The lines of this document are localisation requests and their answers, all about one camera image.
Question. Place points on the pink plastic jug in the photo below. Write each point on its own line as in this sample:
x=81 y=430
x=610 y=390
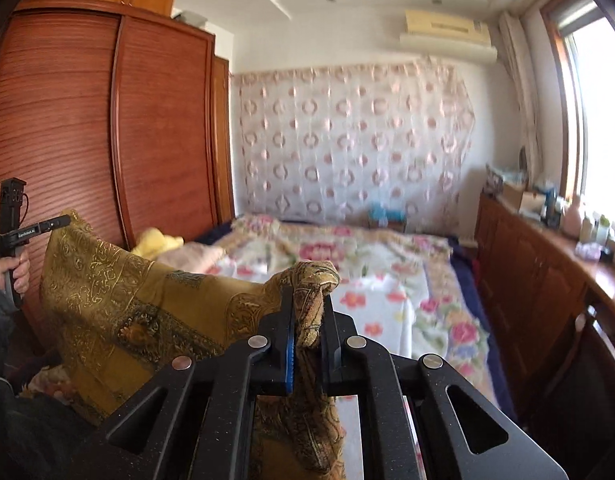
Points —
x=572 y=217

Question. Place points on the person's left hand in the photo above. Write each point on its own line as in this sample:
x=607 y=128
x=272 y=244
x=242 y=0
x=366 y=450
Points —
x=21 y=275

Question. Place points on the wooden-framed window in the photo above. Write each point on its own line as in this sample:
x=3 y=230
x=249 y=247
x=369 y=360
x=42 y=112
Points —
x=592 y=110

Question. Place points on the person's dark clothing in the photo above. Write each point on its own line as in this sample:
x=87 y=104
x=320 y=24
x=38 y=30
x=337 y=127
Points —
x=37 y=435

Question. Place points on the wall air conditioner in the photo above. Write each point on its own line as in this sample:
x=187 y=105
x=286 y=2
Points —
x=447 y=30

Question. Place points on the yellow plush toy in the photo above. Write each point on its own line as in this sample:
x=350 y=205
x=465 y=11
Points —
x=155 y=242

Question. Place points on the blue bag in box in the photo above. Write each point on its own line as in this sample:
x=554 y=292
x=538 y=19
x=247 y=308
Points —
x=387 y=219

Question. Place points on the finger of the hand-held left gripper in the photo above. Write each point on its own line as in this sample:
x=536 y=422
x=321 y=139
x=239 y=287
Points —
x=55 y=223

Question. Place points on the dark wooden chair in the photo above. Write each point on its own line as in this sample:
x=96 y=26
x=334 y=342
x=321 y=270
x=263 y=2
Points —
x=587 y=395

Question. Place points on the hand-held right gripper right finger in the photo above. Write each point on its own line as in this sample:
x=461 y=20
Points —
x=332 y=345

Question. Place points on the bundled pale window curtain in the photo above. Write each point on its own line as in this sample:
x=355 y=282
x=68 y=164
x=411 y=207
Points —
x=522 y=95

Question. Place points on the stack of folded fabrics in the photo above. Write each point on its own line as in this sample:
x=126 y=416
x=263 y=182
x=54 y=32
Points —
x=495 y=180

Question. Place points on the sheer circle-patterned curtain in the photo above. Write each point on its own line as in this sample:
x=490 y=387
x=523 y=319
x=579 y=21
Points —
x=352 y=145

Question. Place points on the pale pink cloth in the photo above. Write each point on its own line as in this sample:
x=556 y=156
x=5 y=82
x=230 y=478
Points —
x=192 y=257

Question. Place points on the golden patterned garment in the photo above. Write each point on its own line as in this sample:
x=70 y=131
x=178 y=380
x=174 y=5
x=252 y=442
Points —
x=137 y=305

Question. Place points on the floral bed blanket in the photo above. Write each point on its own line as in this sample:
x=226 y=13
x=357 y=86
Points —
x=387 y=285

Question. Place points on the person's left forearm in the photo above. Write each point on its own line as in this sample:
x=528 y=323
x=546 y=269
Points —
x=0 y=320

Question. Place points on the wooden slatted wardrobe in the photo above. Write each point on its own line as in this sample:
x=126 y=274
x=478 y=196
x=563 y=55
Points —
x=102 y=135

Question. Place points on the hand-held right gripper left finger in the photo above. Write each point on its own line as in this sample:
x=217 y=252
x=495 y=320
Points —
x=289 y=360

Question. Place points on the cardboard box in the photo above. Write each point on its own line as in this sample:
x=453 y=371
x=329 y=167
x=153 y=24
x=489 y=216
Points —
x=516 y=192

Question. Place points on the long wooden cabinet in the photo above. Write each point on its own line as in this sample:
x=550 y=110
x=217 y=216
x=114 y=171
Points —
x=532 y=280

